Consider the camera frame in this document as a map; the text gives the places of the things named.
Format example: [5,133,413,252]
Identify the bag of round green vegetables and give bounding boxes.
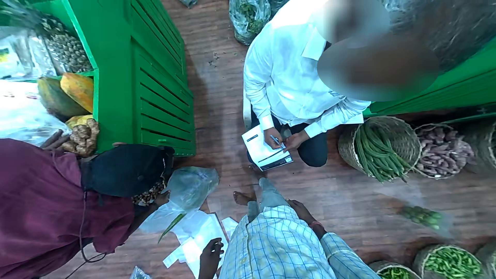
[399,205,454,238]

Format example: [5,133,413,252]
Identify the large woven basket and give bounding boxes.
[462,118,496,175]

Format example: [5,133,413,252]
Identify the white-rimmed woven basket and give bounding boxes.
[414,123,463,180]

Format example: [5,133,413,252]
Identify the plastic bag with greens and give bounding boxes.
[229,0,271,46]

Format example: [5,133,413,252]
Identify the yellow fruit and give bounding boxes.
[65,114,94,129]

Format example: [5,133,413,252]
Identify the ginger root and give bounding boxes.
[61,118,100,157]

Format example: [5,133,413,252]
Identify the pile of long green vegetables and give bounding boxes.
[354,123,412,183]

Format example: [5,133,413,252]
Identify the person's right hand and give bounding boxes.
[286,198,317,226]

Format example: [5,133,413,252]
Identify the person's body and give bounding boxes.
[219,205,337,279]

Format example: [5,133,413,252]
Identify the person's legs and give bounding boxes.
[233,165,290,223]

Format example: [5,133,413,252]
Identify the green display stand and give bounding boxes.
[363,35,496,118]

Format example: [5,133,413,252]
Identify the white chair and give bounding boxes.
[243,79,252,131]

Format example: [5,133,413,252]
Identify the orange papaya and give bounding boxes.
[60,72,94,114]

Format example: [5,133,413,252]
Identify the black cable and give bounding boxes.
[65,190,107,279]

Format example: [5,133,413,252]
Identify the green papaya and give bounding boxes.
[37,77,90,119]

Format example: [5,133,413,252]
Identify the stack of white papers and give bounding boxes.
[163,211,239,279]

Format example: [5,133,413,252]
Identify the small clear plastic bag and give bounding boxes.
[129,266,152,279]

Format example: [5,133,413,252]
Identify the black cap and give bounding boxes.
[81,144,174,198]

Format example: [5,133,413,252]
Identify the white translucent plastic bag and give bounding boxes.
[139,205,206,244]

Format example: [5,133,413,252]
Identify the pile of purple root vegetables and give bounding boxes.
[416,126,475,177]

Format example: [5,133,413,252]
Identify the green slatted shelf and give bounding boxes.
[0,0,197,157]

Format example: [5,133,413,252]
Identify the pile of green chillies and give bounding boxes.
[378,267,412,279]
[425,247,482,279]

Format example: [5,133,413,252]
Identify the person's left hand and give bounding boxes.
[199,237,224,272]

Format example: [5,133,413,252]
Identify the person's right forearm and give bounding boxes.
[309,220,382,279]

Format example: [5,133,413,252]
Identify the pale green plastic bag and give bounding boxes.
[167,166,220,213]

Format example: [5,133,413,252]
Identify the large clear plastic wrap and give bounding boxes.
[380,0,496,73]

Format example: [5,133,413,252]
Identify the long green leaf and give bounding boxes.
[158,213,187,244]

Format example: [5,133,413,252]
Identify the pineapple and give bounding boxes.
[15,8,93,74]

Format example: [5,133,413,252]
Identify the printed white paper sheet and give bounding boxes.
[241,124,294,172]

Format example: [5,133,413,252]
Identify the pile of small brown roots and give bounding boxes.
[132,177,166,206]

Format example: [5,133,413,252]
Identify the large translucent plastic bag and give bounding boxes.
[0,80,72,146]

